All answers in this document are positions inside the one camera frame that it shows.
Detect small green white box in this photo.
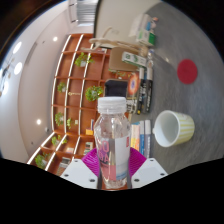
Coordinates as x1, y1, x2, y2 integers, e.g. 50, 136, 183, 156
135, 29, 157, 47

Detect grey window curtain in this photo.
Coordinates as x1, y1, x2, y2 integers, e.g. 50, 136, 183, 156
68, 0, 99, 26

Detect round ceiling lights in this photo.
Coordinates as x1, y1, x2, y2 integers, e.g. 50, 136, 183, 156
0, 34, 59, 127

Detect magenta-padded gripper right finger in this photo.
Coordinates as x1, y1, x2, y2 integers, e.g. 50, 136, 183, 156
128, 148, 168, 189

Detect clear plastic water bottle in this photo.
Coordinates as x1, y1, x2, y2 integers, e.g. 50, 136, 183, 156
93, 95, 132, 191

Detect tan chair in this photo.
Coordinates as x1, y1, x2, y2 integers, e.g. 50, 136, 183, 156
108, 46, 141, 72

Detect tall green white carton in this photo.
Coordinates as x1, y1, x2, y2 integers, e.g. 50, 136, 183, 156
121, 51, 148, 69

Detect flat round red coaster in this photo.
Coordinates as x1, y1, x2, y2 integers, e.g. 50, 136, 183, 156
176, 59, 199, 85

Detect orange wooden shelf unit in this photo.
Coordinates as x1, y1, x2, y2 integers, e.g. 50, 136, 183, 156
26, 33, 113, 176

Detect wooden artist mannequin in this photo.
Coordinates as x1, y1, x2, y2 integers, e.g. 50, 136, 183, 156
81, 26, 149, 58

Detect yellow striped white mug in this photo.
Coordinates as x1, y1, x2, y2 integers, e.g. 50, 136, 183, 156
152, 110, 196, 148

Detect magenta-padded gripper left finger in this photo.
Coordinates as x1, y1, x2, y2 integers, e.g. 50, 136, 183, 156
60, 148, 101, 189

